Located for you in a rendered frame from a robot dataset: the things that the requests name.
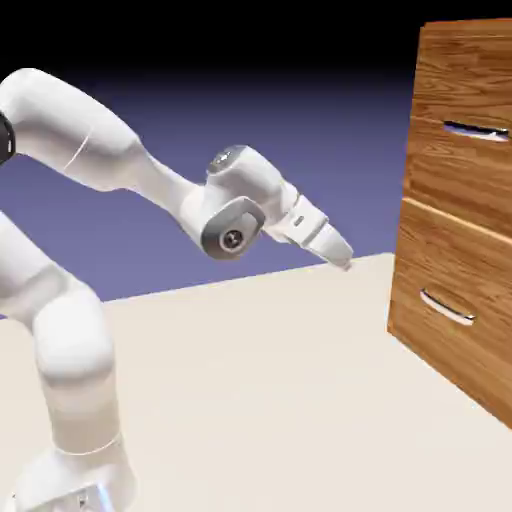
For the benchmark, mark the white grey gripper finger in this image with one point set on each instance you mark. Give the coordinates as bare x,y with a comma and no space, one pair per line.
346,265

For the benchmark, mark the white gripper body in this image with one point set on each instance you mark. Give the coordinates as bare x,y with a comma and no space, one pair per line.
330,242

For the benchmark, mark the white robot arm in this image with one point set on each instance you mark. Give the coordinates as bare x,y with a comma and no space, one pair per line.
76,132

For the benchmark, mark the light wood cabinet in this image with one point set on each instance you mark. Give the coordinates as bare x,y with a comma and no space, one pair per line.
460,72

